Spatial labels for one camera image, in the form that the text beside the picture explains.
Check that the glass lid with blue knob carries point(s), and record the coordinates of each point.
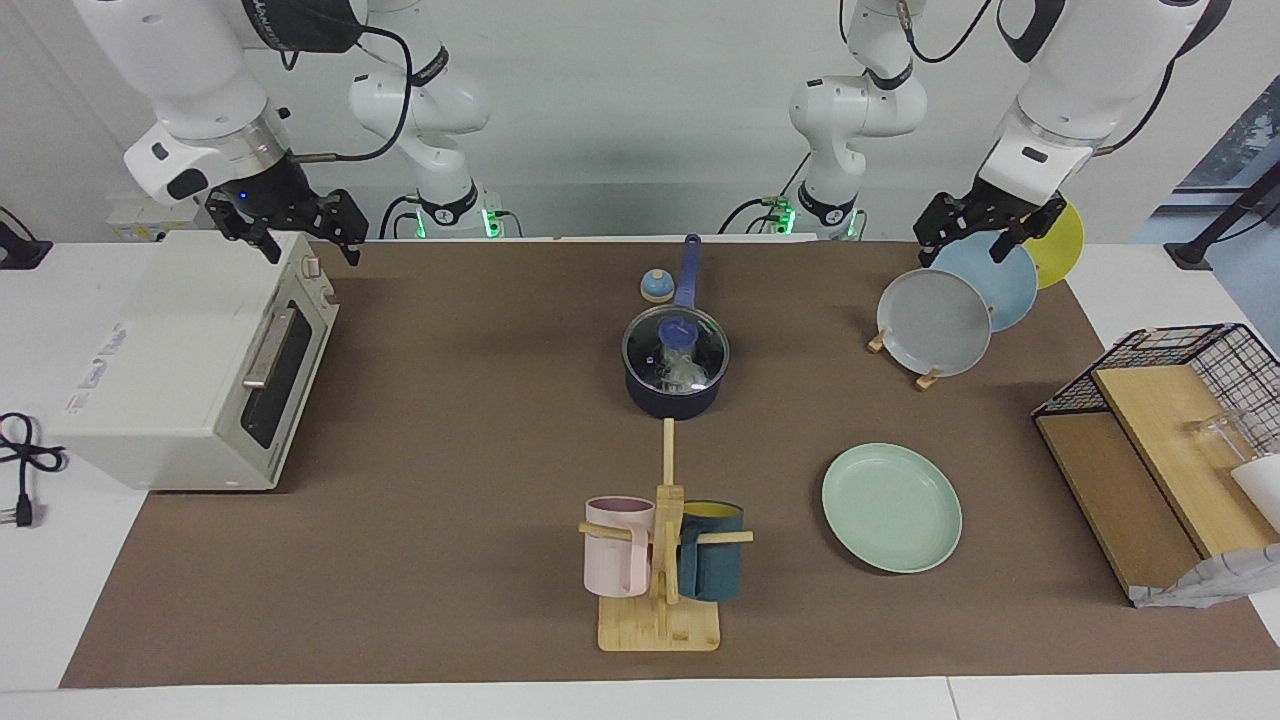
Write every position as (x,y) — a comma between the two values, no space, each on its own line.
(676,330)

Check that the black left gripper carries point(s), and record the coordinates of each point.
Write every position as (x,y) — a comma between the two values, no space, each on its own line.
(990,212)

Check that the brown table mat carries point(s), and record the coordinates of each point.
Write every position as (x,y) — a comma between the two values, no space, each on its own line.
(450,520)

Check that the grey crumpled bag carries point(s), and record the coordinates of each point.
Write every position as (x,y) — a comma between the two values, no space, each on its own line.
(1210,582)

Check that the yellow plate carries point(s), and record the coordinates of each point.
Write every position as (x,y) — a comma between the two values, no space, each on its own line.
(1062,248)

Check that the teal mug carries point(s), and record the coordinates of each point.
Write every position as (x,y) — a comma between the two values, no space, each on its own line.
(712,565)

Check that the dark blue saucepan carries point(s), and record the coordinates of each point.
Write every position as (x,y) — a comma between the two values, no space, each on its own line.
(676,402)

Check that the wooden plate rack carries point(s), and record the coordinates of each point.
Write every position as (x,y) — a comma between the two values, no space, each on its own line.
(927,380)

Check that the light wooden board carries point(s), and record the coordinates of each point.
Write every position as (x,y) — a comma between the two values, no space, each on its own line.
(1165,430)

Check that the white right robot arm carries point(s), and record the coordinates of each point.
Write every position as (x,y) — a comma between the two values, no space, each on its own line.
(180,60)

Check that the grey plate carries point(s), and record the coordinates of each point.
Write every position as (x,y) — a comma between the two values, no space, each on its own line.
(932,322)

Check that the light blue plate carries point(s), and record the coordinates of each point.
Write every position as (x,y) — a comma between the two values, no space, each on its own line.
(1005,285)

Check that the pink mug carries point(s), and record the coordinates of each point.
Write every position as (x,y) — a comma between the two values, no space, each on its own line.
(615,555)

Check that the black table clamp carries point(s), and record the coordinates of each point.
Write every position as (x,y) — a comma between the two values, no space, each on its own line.
(20,252)

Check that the black stand with pole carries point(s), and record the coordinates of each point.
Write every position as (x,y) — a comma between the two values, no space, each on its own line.
(1190,254)

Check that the wooden mug tree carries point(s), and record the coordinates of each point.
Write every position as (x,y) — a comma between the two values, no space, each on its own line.
(660,625)

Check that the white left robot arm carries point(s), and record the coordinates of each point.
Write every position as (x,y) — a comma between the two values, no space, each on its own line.
(1080,70)

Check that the clear glass cup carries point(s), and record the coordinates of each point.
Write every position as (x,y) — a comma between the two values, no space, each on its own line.
(1220,440)

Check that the light green plate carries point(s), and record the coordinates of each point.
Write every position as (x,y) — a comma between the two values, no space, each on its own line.
(890,508)

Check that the white cup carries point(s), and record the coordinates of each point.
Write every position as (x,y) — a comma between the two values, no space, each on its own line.
(1262,490)

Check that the white toaster oven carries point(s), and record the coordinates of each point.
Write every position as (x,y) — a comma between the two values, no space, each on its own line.
(160,360)

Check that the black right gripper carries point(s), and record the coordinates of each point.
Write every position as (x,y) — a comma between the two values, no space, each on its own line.
(285,200)

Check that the white vermicelli bundle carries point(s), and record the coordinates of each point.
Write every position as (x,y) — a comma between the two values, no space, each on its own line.
(686,372)

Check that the brown wooden board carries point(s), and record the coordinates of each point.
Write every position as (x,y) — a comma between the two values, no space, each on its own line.
(1120,500)

